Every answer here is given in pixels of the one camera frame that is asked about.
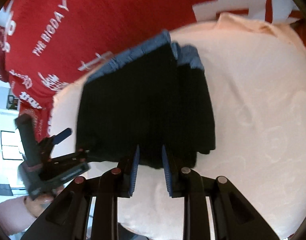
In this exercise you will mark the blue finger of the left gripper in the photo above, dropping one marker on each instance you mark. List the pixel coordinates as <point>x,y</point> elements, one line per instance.
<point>57,139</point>

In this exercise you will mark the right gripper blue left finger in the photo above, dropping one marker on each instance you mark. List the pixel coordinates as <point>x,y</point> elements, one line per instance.
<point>129,169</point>

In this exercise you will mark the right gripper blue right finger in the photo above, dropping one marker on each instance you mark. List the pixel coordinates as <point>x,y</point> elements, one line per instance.
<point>173,176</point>

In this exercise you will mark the black pants with patterned waistband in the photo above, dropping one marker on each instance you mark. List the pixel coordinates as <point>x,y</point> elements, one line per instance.
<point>151,98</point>

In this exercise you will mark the pink sleeve forearm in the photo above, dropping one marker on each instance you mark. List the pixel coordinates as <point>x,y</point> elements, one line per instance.
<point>18,214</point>

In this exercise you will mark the person's left hand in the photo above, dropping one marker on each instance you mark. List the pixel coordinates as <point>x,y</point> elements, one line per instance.
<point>38,203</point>

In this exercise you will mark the red sofa cover with lettering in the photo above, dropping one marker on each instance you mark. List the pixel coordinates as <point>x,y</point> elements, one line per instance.
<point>48,44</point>

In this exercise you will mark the white red patterned pillow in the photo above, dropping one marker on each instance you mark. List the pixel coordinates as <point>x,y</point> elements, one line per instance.
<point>271,11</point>

